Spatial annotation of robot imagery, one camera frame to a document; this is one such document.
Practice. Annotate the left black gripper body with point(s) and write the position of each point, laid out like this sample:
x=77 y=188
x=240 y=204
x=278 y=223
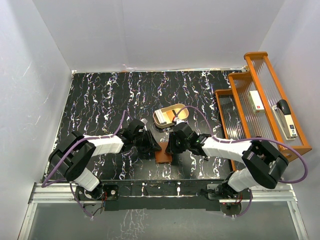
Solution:
x=144 y=141

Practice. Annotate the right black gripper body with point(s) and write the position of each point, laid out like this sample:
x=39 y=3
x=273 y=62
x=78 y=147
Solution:
x=176 y=146

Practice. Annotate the brown leather card holder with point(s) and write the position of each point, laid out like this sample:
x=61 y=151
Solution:
x=161 y=157

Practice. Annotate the stack of credit cards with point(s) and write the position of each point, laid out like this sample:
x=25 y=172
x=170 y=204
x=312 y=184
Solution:
x=161 y=117

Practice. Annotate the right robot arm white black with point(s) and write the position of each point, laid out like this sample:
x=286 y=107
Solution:
x=264 y=164

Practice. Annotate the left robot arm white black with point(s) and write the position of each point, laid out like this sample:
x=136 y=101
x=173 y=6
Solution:
x=71 y=157

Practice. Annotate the beige oval tray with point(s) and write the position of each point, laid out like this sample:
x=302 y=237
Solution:
x=169 y=114

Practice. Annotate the orange wooden tiered shelf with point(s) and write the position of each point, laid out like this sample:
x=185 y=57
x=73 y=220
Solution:
x=237 y=117

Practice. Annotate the white staple box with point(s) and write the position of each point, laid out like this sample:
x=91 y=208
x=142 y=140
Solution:
x=256 y=102

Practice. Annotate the black beige stapler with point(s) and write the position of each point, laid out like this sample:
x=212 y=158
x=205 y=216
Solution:
x=283 y=115

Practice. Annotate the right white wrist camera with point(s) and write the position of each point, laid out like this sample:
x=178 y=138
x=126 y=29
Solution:
x=176 y=120

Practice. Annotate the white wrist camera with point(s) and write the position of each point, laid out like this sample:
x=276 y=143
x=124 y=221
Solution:
x=176 y=120
x=144 y=121

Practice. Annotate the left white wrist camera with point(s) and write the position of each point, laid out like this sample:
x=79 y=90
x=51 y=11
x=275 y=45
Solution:
x=144 y=121

